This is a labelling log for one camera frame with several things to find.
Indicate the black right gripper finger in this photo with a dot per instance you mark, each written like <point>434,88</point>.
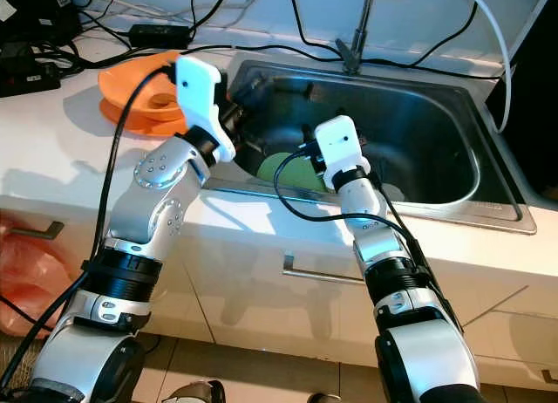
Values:
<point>309,134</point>

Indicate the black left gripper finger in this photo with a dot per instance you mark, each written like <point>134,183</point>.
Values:
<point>257,87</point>

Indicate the orange plastic bowl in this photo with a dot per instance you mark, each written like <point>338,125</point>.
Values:
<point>135,85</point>

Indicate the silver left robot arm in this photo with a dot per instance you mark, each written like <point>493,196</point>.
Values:
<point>157,211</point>

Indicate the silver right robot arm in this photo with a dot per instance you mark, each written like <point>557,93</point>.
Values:
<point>392,255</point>

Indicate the green plate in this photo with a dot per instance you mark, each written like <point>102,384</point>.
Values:
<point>279,167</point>

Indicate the metal faucet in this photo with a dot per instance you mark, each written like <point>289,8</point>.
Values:
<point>357,41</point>

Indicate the black power adapter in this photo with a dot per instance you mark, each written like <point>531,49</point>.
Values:
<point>159,32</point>

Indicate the stainless steel sink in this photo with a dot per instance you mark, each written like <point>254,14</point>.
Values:
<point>427,124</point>

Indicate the black power strip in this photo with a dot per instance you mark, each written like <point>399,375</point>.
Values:
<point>26,71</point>

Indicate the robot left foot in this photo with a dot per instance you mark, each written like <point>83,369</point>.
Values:
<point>192,392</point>

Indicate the orange plastic bag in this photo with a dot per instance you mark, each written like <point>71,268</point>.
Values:
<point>26,272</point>

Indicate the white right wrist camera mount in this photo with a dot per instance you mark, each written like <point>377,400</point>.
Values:
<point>340,146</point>

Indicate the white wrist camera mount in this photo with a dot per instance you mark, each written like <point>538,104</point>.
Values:
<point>340,146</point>
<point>200,98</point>

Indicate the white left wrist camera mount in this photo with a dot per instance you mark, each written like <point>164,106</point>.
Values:
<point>200,98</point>

